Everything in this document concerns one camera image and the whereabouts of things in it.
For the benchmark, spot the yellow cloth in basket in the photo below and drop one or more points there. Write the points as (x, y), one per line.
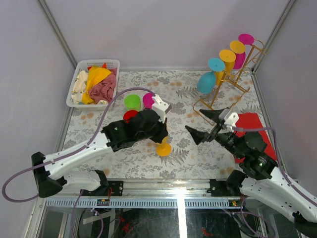
(95, 76)

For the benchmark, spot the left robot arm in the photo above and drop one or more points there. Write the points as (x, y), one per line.
(54, 173)

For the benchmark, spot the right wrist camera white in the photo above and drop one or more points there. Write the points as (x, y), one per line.
(228, 119)

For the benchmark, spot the rear magenta wine glass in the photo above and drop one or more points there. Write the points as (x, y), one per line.
(246, 39)

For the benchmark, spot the aluminium front rail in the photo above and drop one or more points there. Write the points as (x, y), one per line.
(163, 188)

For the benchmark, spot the gold wire glass rack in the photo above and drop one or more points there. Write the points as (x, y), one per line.
(233, 86)

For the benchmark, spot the red plastic wine glass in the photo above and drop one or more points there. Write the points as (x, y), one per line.
(129, 115)

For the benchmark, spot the red folded cloth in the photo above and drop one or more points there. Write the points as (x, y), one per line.
(252, 121)

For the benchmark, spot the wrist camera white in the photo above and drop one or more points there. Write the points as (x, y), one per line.
(228, 119)
(161, 107)

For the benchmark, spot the cream floral cloth in basket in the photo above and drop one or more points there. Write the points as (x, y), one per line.
(79, 88)

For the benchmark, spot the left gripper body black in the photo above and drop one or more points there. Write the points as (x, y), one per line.
(156, 133)

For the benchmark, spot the white plastic basket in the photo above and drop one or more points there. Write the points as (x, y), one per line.
(86, 65)

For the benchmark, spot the yellow wine glass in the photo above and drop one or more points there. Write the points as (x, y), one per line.
(239, 49)
(163, 148)
(229, 58)

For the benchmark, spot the green plastic wine glass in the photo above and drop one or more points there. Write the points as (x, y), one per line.
(132, 102)

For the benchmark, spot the teal plastic wine glass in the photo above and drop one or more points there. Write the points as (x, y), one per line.
(207, 81)

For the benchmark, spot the magenta plastic wine glass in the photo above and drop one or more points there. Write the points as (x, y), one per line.
(148, 100)

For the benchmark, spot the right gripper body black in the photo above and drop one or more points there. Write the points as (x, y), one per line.
(227, 140)

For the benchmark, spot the slotted grey cable duct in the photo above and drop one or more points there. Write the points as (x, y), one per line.
(213, 203)

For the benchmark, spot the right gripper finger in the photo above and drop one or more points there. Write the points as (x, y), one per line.
(197, 136)
(216, 116)

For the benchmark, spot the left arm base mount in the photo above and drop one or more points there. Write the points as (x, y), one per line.
(109, 187)

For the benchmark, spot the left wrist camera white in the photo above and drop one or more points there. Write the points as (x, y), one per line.
(161, 107)

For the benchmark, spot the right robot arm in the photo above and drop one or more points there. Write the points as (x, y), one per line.
(261, 177)

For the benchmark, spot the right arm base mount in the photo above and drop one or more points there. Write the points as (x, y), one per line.
(223, 186)

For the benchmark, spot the pink cloth in basket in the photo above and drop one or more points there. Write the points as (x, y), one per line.
(102, 93)

